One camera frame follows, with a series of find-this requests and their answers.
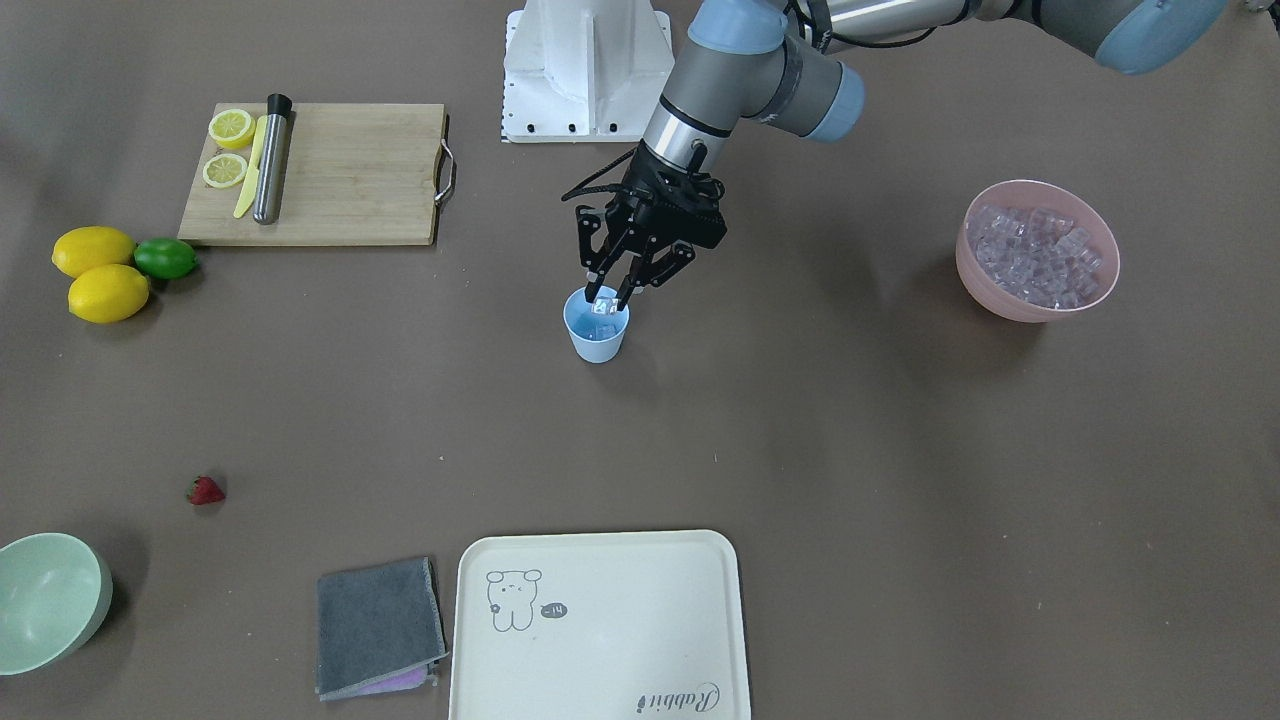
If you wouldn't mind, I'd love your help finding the upper lemon half slice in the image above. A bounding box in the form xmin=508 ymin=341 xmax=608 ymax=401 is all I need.
xmin=207 ymin=108 xmax=257 ymax=151

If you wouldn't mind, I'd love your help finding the cream rabbit serving tray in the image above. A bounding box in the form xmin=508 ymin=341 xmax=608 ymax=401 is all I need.
xmin=449 ymin=529 xmax=753 ymax=719

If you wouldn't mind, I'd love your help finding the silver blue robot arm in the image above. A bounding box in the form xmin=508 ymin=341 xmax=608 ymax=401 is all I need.
xmin=568 ymin=1 xmax=1225 ymax=309

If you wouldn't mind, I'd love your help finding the light blue cup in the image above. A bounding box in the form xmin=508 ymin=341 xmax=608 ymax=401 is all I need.
xmin=562 ymin=286 xmax=630 ymax=364

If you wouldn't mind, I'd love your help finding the steel muddler rod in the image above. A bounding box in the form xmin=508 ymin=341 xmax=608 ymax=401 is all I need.
xmin=253 ymin=94 xmax=293 ymax=225

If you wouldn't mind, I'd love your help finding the mint green bowl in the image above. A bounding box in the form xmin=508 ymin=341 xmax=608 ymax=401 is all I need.
xmin=1 ymin=532 xmax=114 ymax=676

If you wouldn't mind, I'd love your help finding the red strawberry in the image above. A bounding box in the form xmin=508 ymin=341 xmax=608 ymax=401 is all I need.
xmin=186 ymin=475 xmax=227 ymax=507

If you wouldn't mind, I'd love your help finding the pile of clear ice cubes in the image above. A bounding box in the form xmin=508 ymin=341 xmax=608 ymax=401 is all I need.
xmin=966 ymin=204 xmax=1103 ymax=310

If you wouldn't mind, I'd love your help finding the green lime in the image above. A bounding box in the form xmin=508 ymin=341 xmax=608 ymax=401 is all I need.
xmin=132 ymin=237 xmax=198 ymax=281

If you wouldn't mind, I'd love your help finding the clear ice cube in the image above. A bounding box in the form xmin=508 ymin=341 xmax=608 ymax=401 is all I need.
xmin=591 ymin=296 xmax=620 ymax=316

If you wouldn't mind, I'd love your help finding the bamboo cutting board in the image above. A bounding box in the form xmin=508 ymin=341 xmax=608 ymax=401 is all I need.
xmin=177 ymin=102 xmax=456 ymax=247

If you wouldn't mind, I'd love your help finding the upper yellow lemon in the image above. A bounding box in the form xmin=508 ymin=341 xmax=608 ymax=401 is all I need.
xmin=51 ymin=225 xmax=136 ymax=279

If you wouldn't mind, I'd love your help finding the lemon half slice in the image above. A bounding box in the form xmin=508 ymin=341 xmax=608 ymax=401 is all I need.
xmin=207 ymin=108 xmax=257 ymax=151
xmin=201 ymin=152 xmax=250 ymax=190

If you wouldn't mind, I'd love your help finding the yellow plastic knife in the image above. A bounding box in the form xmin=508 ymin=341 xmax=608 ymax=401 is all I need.
xmin=232 ymin=115 xmax=268 ymax=219

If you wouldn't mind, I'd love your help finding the pink bowl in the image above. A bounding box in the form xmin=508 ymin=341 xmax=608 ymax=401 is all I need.
xmin=955 ymin=179 xmax=1120 ymax=323

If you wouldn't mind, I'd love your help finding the yellow lemon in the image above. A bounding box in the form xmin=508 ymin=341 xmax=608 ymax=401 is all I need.
xmin=51 ymin=225 xmax=136 ymax=279
xmin=67 ymin=264 xmax=150 ymax=324

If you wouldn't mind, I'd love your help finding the grey folded cloth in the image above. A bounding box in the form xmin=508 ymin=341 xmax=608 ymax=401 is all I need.
xmin=315 ymin=556 xmax=449 ymax=702

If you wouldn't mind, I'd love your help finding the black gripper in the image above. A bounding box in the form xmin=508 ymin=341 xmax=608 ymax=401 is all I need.
xmin=573 ymin=143 xmax=727 ymax=311

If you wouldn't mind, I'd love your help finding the lower yellow lemon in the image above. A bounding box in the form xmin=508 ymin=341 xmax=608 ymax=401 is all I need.
xmin=67 ymin=264 xmax=150 ymax=324

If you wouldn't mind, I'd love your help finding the lower lemon half slice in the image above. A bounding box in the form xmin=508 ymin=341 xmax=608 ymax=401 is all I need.
xmin=201 ymin=152 xmax=250 ymax=190

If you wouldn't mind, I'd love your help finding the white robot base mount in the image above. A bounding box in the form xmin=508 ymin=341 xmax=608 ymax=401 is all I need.
xmin=500 ymin=1 xmax=675 ymax=143

